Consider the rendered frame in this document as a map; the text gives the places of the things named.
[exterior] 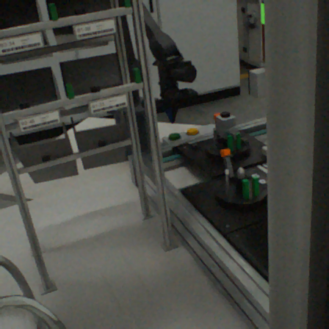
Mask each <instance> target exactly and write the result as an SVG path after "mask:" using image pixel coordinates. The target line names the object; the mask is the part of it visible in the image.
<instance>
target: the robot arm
mask: <svg viewBox="0 0 329 329"><path fill-rule="evenodd" d="M117 2H118V8H121V7H123V1H122V0H117ZM142 9H143V15H144V21H145V31H146V37H147V39H148V41H149V48H150V50H151V52H152V54H153V56H154V57H155V59H156V61H155V62H154V63H153V66H158V77H159V82H158V85H159V89H160V94H159V96H160V97H161V98H160V99H156V100H155V103H156V109H157V108H158V107H160V108H161V109H163V110H164V112H165V114H166V116H167V117H168V119H169V121H170V123H171V124H174V123H175V119H176V114H177V111H178V108H179V107H180V106H183V104H184V100H187V99H189V100H190V101H192V100H195V99H198V92H197V91H196V90H193V89H192V88H182V89H179V88H178V83H177V82H184V83H190V84H191V83H193V82H194V80H195V79H196V76H197V70H196V68H195V66H194V65H192V61H190V60H187V61H184V60H183V59H184V57H183V56H182V53H181V52H180V51H179V50H178V48H177V46H176V43H175V42H174V41H173V40H172V39H171V38H170V37H169V35H167V34H165V33H164V32H162V31H161V30H160V28H159V26H158V24H157V23H156V22H155V20H154V19H153V17H152V15H151V14H150V13H149V11H148V9H147V8H146V7H145V5H144V4H143V2H142ZM120 21H121V26H122V31H123V40H124V45H125V50H126V59H127V64H128V69H129V78H130V83H134V73H133V69H134V68H139V69H140V67H139V61H138V60H137V58H136V57H135V53H134V47H133V43H132V41H131V35H130V31H129V25H128V21H127V17H126V15H120ZM172 56H174V57H173V58H170V59H167V58H169V57H172ZM132 96H133V102H134V107H136V106H139V105H140V104H142V107H143V108H145V102H144V99H143V100H142V99H140V89H137V90H132ZM157 105H158V106H157Z"/></svg>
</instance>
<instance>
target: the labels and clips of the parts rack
mask: <svg viewBox="0 0 329 329"><path fill-rule="evenodd" d="M122 1H123V7H125V8H126V9H127V8H130V7H131V5H130V0H122ZM48 8H49V12H50V16H51V20H52V21H53V22H55V21H58V20H59V19H58V15H57V9H56V5H55V4H54V3H51V4H48ZM75 13H76V16H80V15H86V14H87V13H86V9H85V8H80V9H75ZM3 29H10V25H9V22H8V21H5V22H1V23H0V30H3ZM73 32H74V36H75V40H76V41H77V40H79V41H82V40H88V39H89V38H93V37H99V36H103V35H110V34H114V33H118V32H117V27H116V23H115V18H108V19H103V20H100V21H93V22H88V23H81V24H77V25H73ZM44 47H45V44H44V40H43V35H42V32H33V33H29V34H24V35H18V36H14V37H8V38H5V39H2V40H0V56H3V55H7V54H14V53H16V54H18V53H22V52H25V51H28V50H32V49H37V48H44ZM133 73H134V82H135V83H136V84H141V83H142V80H141V75H140V69H139V68H134V69H133ZM65 87H66V91H67V94H68V97H69V99H73V98H75V95H74V93H73V86H72V84H71V83H67V84H65ZM98 91H100V87H99V86H98V85H97V86H94V87H90V92H91V93H94V92H98ZM87 104H88V107H89V111H90V115H96V114H99V113H102V112H108V111H111V110H114V109H119V108H123V107H126V106H129V100H128V95H127V93H123V94H120V95H114V96H110V97H107V98H101V99H99V98H97V99H94V100H91V101H88V102H87ZM19 107H20V109H27V108H30V105H29V102H24V103H21V104H19ZM17 122H18V127H19V129H20V133H23V132H26V131H31V130H34V129H39V128H42V127H46V126H52V125H55V124H58V123H62V118H61V115H60V111H59V109H55V110H52V111H49V112H43V113H36V114H33V115H31V116H28V117H23V118H18V119H17ZM127 145H132V141H131V139H130V138H129V139H127V140H121V141H118V142H114V143H110V144H107V145H106V141H103V142H98V147H97V148H91V149H88V150H86V151H80V152H77V153H73V154H71V155H67V156H62V157H59V158H56V159H50V156H46V157H43V158H42V160H43V161H42V162H37V163H34V164H29V165H27V166H24V167H19V168H18V173H19V175H20V174H24V173H28V172H31V171H33V170H39V169H41V168H44V167H49V166H52V165H57V164H60V163H63V162H68V161H71V160H74V159H78V158H81V157H84V156H92V155H95V154H97V153H103V152H105V151H110V150H113V149H116V148H121V147H124V146H127Z"/></svg>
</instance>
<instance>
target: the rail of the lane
mask: <svg viewBox="0 0 329 329"><path fill-rule="evenodd" d="M236 127H238V130H242V131H243V132H245V133H246V134H250V133H253V132H256V131H261V130H264V129H266V128H267V117H263V118H261V119H258V120H253V121H250V122H247V123H243V124H240V125H237V126H236ZM213 137H214V134H213V132H212V133H208V134H204V135H200V136H198V137H193V138H190V139H188V140H182V141H180V142H175V143H172V144H169V145H164V146H162V147H160V148H161V153H162V158H165V157H168V156H172V155H175V154H178V152H177V148H179V147H181V146H185V145H189V144H192V143H195V142H200V141H202V140H207V139H210V138H213ZM141 154H142V158H143V157H146V156H147V157H148V158H149V159H150V161H151V162H152V161H153V157H152V153H151V150H149V151H144V152H141ZM128 157H129V165H130V170H131V178H132V182H133V183H134V185H135V186H136V187H137V179H136V174H135V169H134V168H135V166H134V161H133V160H134V157H133V154H131V155H128Z"/></svg>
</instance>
